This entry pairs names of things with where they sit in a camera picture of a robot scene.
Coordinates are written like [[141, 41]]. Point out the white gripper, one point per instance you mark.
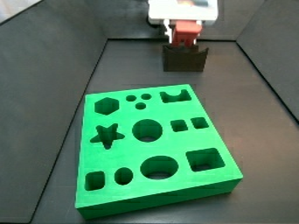
[[169, 10]]

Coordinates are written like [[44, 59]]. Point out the red square-circle block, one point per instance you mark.
[[185, 32]]

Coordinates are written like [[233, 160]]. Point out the black curved fixture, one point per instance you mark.
[[184, 59]]

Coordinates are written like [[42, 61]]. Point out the green foam shape board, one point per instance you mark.
[[149, 151]]

